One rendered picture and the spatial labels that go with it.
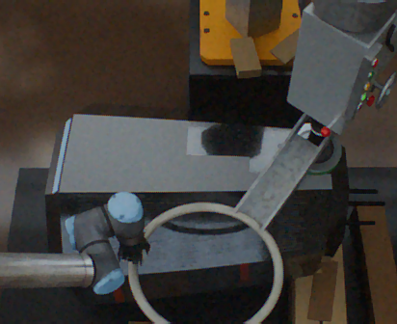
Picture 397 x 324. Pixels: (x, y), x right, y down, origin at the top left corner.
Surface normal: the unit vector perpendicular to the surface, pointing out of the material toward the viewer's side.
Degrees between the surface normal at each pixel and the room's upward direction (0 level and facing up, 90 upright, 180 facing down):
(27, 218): 0
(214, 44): 0
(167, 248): 45
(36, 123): 0
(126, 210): 8
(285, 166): 16
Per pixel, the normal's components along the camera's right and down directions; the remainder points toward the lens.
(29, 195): 0.00, -0.53
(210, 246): 0.01, 0.22
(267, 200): -0.18, -0.32
